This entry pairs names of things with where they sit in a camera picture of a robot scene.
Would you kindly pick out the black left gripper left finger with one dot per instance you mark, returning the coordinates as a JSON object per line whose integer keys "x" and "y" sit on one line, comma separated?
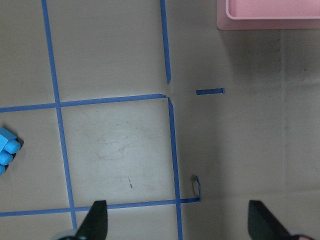
{"x": 95, "y": 224}

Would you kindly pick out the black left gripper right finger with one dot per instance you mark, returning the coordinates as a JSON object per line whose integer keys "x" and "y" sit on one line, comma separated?
{"x": 263, "y": 225}

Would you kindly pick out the blue toy block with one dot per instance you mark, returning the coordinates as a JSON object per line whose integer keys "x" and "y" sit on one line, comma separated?
{"x": 8, "y": 147}

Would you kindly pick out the pink plastic box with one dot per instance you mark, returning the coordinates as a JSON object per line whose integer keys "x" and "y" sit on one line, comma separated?
{"x": 236, "y": 15}

